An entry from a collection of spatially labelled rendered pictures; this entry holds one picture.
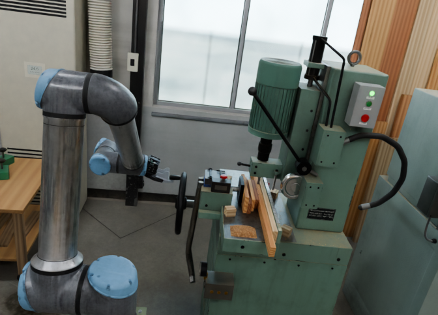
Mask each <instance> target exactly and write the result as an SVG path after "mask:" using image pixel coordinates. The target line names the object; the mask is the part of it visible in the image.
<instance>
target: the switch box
mask: <svg viewBox="0 0 438 315"><path fill-rule="evenodd" d="M385 90H386V88H384V87H383V86H381V85H377V84H371V83H361V82H355V84H354V86H353V91H352V94H351V98H350V101H349V105H348V109H347V113H346V116H345V122H346V123H347V124H348V125H349V126H353V127H364V128H374V126H375V123H376V120H377V116H378V114H379V110H380V107H381V103H382V101H383V97H384V94H385ZM370 91H374V92H375V94H374V96H370V95H369V92H370ZM366 97H375V98H374V100H373V99H367V98H366ZM369 100H370V101H371V102H372V105H371V106H370V107H367V106H366V102H367V101H369ZM364 107H365V108H371V110H363V108H364ZM364 114H367V115H369V117H370V118H369V120H368V121H367V122H363V121H362V120H361V117H362V116H363V115H364ZM360 122H363V123H367V125H361V124H359V123H360Z"/></svg>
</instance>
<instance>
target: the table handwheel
mask: <svg viewBox="0 0 438 315"><path fill-rule="evenodd" d="M186 180H187V173H186V172H182V174H181V179H180V184H179V194H178V196H177V197H176V201H175V208H176V210H177V211H176V218H175V234H176V235H179V234H180V233H181V226H182V221H183V210H185V209H186V207H189V208H193V206H194V200H187V198H186V197H185V192H186Z"/></svg>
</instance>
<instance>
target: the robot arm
mask: <svg viewBox="0 0 438 315"><path fill-rule="evenodd" d="M35 104H36V106H37V107H38V108H40V109H42V116H43V135H42V167H41V185H40V217H39V235H38V252H37V253H36V254H35V255H34V256H33V257H32V258H31V261H29V262H27V263H26V264H25V266H24V268H23V270H22V271H23V273H22V274H21V275H20V279H19V283H18V301H19V304H20V306H21V307H22V308H23V309H25V310H30V311H34V312H45V313H54V314H71V315H137V313H136V303H137V291H138V274H137V270H136V268H135V266H134V264H133V263H132V262H131V261H130V260H128V259H126V258H124V257H122V256H120V257H117V256H115V255H109V256H103V257H100V258H98V259H97V261H94V262H93V263H92V264H91V265H88V264H83V254H82V253H81V252H79V251H78V250H77V249H78V227H79V215H80V193H81V171H82V160H83V138H84V126H85V120H86V113H88V114H95V115H97V116H100V117H101V118H102V120H103V121H104V122H105V123H107V124H108V125H109V127H110V130H111V133H112V135H113V138H114V140H115V142H113V141H111V140H109V139H106V138H102V139H100V141H99V142H98V143H97V145H96V147H95V150H94V155H93V156H92V157H91V159H90V161H89V167H90V169H91V171H92V172H93V173H95V174H97V175H106V174H107V173H121V174H127V175H136V180H137V182H136V185H137V187H138V188H143V187H144V180H143V176H145V177H147V178H149V179H152V180H153V181H157V182H161V183H173V180H170V179H169V172H170V169H169V168H165V169H164V170H162V169H158V165H159V163H160V159H159V158H157V157H155V156H152V155H150V156H149V157H148V156H147V155H143V154H142V151H141V145H140V142H139V136H138V130H137V126H136V121H135V117H136V115H137V112H138V105H137V102H136V99H135V97H134V95H133V94H132V93H131V92H130V91H129V90H128V89H127V88H126V87H125V86H124V85H123V84H121V83H119V82H118V81H116V80H114V79H112V78H110V77H108V76H105V75H102V74H97V73H90V72H80V71H74V70H65V69H63V68H61V69H56V68H49V69H47V70H45V71H44V72H43V73H42V74H41V75H40V77H39V78H38V81H37V83H36V87H35ZM156 158H157V159H156ZM155 174H156V175H155Z"/></svg>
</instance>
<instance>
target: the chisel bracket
mask: <svg viewBox="0 0 438 315"><path fill-rule="evenodd" d="M282 166H283V165H282V162H281V160H280V159H276V158H269V160H268V161H260V160H258V159H257V157H253V156H251V157H250V167H249V169H248V170H249V173H250V176H254V177H258V178H261V177H266V178H272V179H274V173H273V172H274V170H276V169H277V170H278V171H279V174H278V175H277V177H276V178H277V179H280V176H281V172H282Z"/></svg>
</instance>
